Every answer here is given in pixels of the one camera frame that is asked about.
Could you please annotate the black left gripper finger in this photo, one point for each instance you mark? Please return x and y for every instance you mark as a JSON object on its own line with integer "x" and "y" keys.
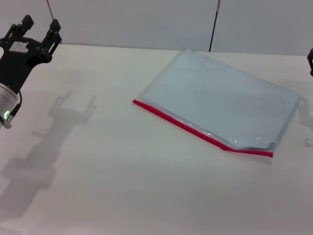
{"x": 52, "y": 34}
{"x": 23, "y": 24}

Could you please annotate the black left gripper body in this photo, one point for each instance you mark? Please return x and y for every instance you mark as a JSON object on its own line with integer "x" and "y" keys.
{"x": 22, "y": 61}

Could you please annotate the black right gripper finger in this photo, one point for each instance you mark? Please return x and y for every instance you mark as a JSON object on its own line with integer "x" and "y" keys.
{"x": 310, "y": 61}

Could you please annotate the thick black wall strip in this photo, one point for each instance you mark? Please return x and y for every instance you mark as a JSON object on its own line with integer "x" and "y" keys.
{"x": 213, "y": 27}

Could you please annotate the thin dark wall strip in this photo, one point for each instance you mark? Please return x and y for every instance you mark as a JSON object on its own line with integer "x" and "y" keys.
{"x": 50, "y": 9}

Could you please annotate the clear document bag red zipper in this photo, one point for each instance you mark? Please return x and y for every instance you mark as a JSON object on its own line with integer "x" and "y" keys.
{"x": 215, "y": 93}

